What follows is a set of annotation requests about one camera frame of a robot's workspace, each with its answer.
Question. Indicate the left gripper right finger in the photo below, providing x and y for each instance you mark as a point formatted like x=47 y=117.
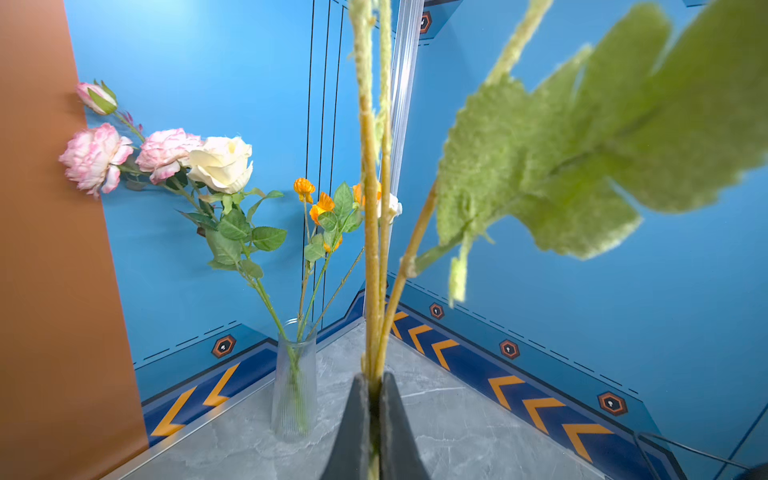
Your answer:
x=399 y=455

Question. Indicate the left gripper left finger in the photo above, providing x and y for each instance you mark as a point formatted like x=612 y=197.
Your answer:
x=350 y=456

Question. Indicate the clear ribbed glass vase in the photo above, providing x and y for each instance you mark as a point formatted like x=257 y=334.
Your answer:
x=294 y=403

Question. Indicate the small orange flower sprig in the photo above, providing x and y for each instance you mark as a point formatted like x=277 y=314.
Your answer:
x=323 y=240

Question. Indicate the cream rose stem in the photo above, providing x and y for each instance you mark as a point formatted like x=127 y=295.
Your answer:
x=224 y=166

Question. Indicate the pink rose branch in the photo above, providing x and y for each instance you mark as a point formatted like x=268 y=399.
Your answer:
x=97 y=159

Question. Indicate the orange poppy stem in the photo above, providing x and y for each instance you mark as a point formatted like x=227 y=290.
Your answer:
x=646 y=118

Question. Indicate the right aluminium corner post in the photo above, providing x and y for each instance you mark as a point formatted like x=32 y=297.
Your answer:
x=405 y=59

